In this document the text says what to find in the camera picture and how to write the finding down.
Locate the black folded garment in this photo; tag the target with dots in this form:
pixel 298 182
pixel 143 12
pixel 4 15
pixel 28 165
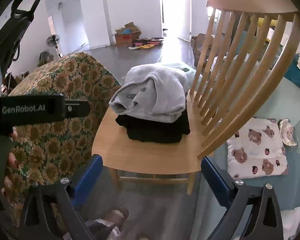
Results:
pixel 154 131

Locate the person left hand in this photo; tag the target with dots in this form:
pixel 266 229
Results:
pixel 11 165

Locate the cardboard box with items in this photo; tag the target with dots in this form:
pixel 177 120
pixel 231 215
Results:
pixel 127 35

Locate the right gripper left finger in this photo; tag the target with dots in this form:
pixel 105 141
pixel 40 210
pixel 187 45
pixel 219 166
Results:
pixel 38 220

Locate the brown paper bag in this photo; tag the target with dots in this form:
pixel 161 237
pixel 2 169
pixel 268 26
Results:
pixel 45 57

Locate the bear pattern white pillow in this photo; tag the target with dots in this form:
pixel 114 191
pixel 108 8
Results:
pixel 256 150

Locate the light teal sofa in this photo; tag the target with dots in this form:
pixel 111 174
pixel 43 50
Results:
pixel 283 106

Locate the standing fan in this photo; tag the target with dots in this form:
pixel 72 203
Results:
pixel 53 41

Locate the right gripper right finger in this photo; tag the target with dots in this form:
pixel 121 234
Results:
pixel 264 221

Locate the person foot in slipper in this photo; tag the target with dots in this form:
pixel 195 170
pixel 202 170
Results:
pixel 116 215

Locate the wooden spindle back chair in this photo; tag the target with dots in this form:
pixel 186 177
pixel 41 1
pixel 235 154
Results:
pixel 242 62

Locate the grey knit sweater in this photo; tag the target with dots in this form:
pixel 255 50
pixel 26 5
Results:
pixel 152 92

